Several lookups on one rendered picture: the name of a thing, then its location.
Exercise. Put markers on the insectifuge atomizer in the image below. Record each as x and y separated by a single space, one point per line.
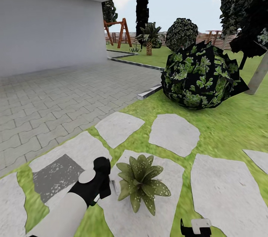
95 199

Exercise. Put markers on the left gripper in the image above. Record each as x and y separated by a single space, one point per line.
104 189

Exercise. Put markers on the pot plant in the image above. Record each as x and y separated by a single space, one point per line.
137 179

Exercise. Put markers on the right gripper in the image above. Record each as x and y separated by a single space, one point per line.
188 232

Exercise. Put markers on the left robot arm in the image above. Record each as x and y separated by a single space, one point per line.
65 218

